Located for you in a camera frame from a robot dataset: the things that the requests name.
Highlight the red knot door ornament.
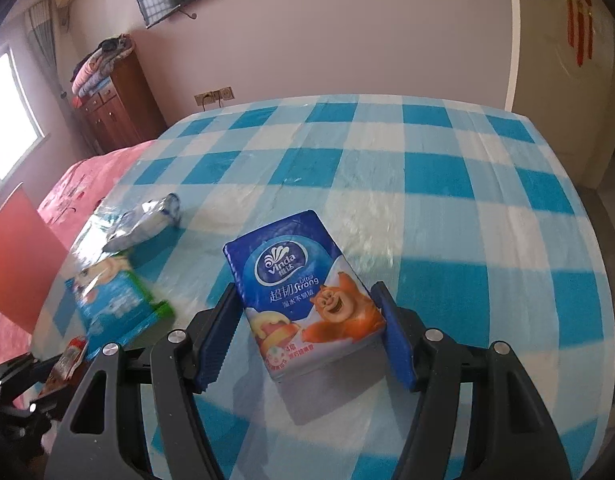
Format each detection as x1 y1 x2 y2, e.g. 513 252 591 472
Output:
562 0 595 68

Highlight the blue packet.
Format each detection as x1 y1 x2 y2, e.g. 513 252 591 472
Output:
64 255 175 361

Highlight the red snack packet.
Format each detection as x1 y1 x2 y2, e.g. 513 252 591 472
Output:
40 336 89 401

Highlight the blue checked tablecloth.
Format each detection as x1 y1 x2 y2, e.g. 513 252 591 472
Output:
30 95 615 480

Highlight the brown wooden cabinet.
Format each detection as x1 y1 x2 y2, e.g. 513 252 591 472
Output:
74 49 167 156

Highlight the pile of folded clothes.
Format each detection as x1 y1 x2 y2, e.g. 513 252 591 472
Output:
70 34 135 98

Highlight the pink bedsheet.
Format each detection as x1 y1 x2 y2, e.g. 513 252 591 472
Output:
0 140 160 411

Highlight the silver foil packet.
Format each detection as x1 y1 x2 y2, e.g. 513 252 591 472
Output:
102 192 182 253

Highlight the white door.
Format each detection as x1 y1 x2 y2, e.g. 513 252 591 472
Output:
505 0 615 186

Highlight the wall socket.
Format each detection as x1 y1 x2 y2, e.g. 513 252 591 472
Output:
194 86 234 110

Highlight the grey curtain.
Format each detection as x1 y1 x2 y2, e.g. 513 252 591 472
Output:
24 0 70 101

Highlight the window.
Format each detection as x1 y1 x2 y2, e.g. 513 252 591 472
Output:
0 45 50 191

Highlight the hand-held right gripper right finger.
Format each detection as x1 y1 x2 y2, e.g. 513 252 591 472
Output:
370 281 558 480

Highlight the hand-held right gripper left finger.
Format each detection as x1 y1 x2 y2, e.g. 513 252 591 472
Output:
54 282 239 480

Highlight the blue tissue pack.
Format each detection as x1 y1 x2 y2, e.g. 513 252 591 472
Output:
223 209 388 383

